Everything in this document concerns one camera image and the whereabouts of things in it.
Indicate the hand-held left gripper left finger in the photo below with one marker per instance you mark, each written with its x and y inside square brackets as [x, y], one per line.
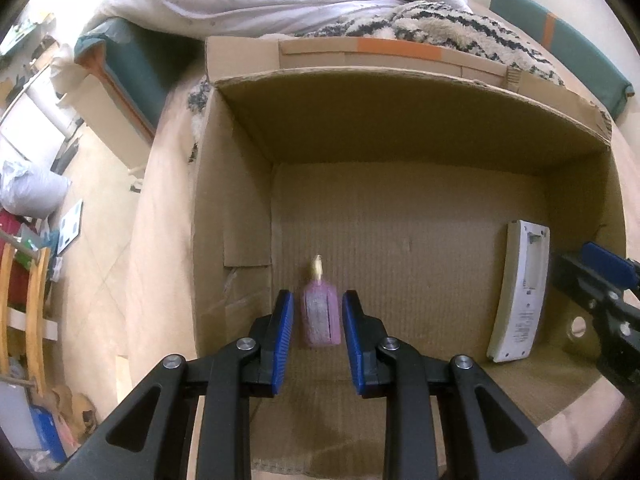
[282, 340]

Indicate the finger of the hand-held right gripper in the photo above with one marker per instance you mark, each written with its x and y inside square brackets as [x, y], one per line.
[575, 280]
[606, 262]

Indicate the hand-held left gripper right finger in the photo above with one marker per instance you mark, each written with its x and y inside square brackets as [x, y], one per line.
[352, 345]

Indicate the pink perfume bottle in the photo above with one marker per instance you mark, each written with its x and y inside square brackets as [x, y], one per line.
[320, 320]

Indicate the white remote control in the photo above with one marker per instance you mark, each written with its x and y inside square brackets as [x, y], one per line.
[520, 300]

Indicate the brown cardboard box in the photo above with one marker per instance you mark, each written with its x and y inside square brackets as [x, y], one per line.
[400, 210]

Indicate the teal cushion with orange stripe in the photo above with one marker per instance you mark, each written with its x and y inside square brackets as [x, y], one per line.
[575, 50]

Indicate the white bathroom scale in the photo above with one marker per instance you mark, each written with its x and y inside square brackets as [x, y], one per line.
[70, 227]

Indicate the yellow wooden chair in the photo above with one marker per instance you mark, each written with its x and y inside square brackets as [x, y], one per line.
[34, 310]

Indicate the blue box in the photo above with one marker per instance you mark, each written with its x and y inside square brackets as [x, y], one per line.
[47, 435]

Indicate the black and cream patterned blanket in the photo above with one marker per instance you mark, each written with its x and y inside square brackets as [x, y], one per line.
[450, 25]

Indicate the white plastic bag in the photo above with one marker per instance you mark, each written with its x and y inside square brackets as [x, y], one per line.
[30, 190]

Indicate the teal upholstered bench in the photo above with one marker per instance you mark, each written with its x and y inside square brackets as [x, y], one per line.
[135, 70]

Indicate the white washing machine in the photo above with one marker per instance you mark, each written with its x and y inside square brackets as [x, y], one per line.
[30, 125]

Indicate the white duvet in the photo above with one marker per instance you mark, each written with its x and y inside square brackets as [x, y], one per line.
[250, 5]

